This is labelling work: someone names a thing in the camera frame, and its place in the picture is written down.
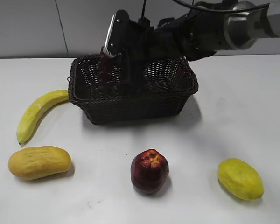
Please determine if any orange yellow mango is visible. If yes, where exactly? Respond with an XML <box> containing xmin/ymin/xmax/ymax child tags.
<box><xmin>8</xmin><ymin>146</ymin><xmax>72</xmax><ymax>180</ymax></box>

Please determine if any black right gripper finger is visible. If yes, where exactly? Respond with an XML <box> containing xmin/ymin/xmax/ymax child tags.
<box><xmin>118</xmin><ymin>50</ymin><xmax>147</xmax><ymax>93</ymax></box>

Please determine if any yellow banana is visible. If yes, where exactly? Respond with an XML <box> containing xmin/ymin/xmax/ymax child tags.
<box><xmin>16</xmin><ymin>90</ymin><xmax>69</xmax><ymax>145</ymax></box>

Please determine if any red apple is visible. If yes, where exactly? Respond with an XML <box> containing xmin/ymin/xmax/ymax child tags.
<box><xmin>130</xmin><ymin>149</ymin><xmax>169</xmax><ymax>195</ymax></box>

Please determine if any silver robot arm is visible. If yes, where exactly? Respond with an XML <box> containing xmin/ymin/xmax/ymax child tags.
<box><xmin>97</xmin><ymin>0</ymin><xmax>280</xmax><ymax>92</ymax></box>

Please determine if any dark brown wicker basket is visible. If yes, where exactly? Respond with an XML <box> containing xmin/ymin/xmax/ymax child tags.
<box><xmin>68</xmin><ymin>55</ymin><xmax>198</xmax><ymax>125</ymax></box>

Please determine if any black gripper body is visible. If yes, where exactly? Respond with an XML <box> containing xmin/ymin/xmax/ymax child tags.
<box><xmin>128</xmin><ymin>17</ymin><xmax>186</xmax><ymax>64</ymax></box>

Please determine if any black cable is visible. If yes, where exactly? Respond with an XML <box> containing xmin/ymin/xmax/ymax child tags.
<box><xmin>137</xmin><ymin>0</ymin><xmax>224</xmax><ymax>26</ymax></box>

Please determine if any yellow lemon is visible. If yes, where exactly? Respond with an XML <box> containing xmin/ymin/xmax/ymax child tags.
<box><xmin>218</xmin><ymin>158</ymin><xmax>265</xmax><ymax>201</ymax></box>

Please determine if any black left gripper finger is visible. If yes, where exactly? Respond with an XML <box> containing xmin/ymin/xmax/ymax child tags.
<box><xmin>103</xmin><ymin>10</ymin><xmax>130</xmax><ymax>58</ymax></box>

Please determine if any purple grape bunch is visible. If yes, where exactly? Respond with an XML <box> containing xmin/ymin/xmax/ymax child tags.
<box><xmin>96</xmin><ymin>47</ymin><xmax>118</xmax><ymax>94</ymax></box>

